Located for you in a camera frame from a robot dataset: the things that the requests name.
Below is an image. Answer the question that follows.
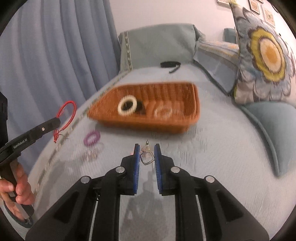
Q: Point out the left hand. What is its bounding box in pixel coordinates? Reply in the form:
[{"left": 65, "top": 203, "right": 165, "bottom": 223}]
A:
[{"left": 1, "top": 160, "right": 35, "bottom": 221}]

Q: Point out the teal sofa armrest cover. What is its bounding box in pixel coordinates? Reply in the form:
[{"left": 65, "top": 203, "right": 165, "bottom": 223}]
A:
[{"left": 118, "top": 24, "right": 205, "bottom": 72}]

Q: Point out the purple spiral hair tie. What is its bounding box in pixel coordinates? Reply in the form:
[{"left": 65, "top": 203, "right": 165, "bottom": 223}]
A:
[{"left": 83, "top": 130, "right": 101, "bottom": 147}]

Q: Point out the brown wicker basket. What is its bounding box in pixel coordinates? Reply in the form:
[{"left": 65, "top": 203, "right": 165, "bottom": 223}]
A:
[{"left": 87, "top": 82, "right": 200, "bottom": 133}]

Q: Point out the red cord bracelet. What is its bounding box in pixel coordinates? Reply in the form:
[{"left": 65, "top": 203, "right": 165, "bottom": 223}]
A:
[{"left": 53, "top": 100, "right": 78, "bottom": 144}]

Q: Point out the teal sofa seat cover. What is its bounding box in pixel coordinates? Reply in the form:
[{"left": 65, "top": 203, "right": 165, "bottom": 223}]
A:
[{"left": 1, "top": 65, "right": 295, "bottom": 240}]

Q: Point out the large floral cushion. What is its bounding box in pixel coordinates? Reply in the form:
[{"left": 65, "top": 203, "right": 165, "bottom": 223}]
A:
[{"left": 230, "top": 2, "right": 295, "bottom": 106}]

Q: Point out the teal velvet cushion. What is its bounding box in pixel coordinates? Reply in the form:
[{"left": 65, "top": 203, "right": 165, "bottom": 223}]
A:
[{"left": 240, "top": 101, "right": 295, "bottom": 177}]

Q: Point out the striped blue sofa backrest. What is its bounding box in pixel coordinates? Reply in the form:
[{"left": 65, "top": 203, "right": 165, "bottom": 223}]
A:
[{"left": 193, "top": 40, "right": 239, "bottom": 95}]

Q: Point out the blue curtain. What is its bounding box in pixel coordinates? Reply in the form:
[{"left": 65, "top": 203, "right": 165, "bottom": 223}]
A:
[{"left": 0, "top": 0, "right": 120, "bottom": 167}]

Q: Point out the cream spiral hair tie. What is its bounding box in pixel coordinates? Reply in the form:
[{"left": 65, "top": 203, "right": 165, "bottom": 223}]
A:
[{"left": 117, "top": 95, "right": 138, "bottom": 117}]

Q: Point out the black hair tie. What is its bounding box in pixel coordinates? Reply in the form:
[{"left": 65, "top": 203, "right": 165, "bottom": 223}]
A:
[{"left": 134, "top": 99, "right": 147, "bottom": 115}]

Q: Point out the black strap band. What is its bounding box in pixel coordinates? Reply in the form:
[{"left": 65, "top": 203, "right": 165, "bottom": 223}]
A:
[{"left": 160, "top": 61, "right": 181, "bottom": 74}]

